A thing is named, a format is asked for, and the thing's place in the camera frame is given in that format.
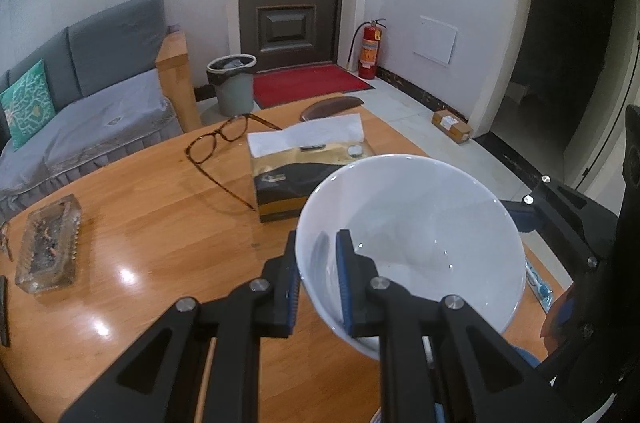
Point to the grey trash bin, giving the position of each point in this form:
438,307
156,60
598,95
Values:
232,93

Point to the key bunch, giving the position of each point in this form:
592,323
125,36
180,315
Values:
4,243

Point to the teal patterned cushion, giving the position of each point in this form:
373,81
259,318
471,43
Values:
27,103

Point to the white wall panel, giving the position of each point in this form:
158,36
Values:
435,38

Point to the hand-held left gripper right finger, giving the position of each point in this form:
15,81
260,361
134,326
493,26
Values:
344,283

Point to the grey sofa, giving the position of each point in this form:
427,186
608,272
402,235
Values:
115,33

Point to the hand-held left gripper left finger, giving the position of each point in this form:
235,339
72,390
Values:
294,308

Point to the white bowl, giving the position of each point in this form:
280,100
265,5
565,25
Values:
425,223

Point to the brown eyeglasses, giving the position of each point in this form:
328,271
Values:
202,148

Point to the red fire extinguisher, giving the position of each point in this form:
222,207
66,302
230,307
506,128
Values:
369,50

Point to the black and gold tissue box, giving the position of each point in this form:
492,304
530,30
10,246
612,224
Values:
280,183

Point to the brown chair back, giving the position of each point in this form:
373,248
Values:
330,107

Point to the small cardboard box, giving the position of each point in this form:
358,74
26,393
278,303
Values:
452,124

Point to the glass ashtray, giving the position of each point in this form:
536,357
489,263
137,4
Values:
47,243

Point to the clear plastic packet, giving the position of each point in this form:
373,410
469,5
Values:
539,283

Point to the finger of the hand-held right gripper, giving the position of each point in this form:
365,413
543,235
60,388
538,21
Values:
517,213

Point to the red doormat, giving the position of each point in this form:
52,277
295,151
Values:
305,83

